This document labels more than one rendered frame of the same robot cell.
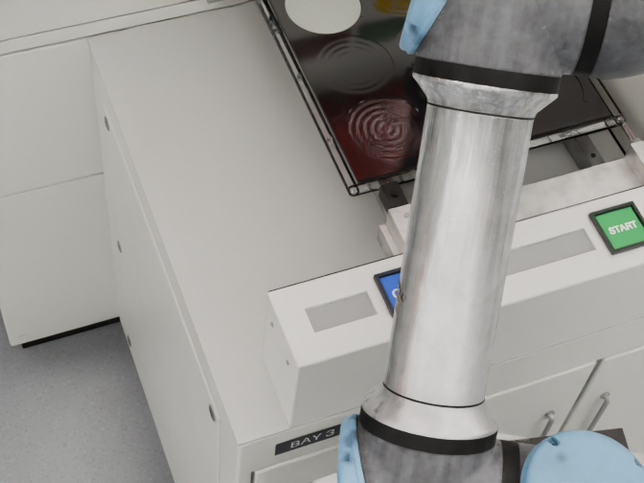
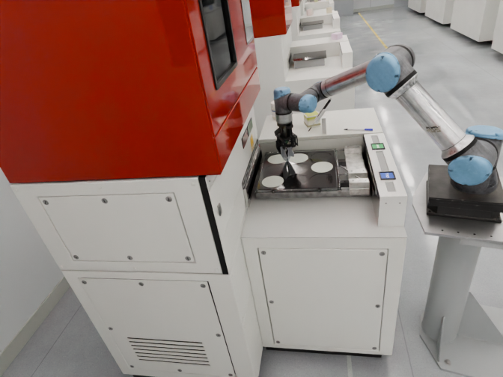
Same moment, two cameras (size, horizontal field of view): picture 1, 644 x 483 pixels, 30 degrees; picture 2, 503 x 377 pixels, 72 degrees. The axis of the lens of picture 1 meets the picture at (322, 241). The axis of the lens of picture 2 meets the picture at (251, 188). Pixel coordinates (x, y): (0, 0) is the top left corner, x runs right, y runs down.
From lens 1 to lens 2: 1.18 m
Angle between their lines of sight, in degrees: 41
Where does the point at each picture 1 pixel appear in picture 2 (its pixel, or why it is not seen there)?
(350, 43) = (288, 179)
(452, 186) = (427, 97)
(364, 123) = (317, 182)
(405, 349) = (451, 132)
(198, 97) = (278, 219)
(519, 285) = (390, 161)
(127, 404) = (290, 363)
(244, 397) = (391, 232)
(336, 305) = (387, 187)
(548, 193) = (350, 164)
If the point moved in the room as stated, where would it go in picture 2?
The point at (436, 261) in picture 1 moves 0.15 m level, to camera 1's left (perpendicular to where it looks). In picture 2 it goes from (439, 111) to (425, 129)
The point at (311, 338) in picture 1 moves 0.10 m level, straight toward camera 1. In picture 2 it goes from (398, 192) to (427, 199)
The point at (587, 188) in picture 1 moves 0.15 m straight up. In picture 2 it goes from (352, 159) to (352, 130)
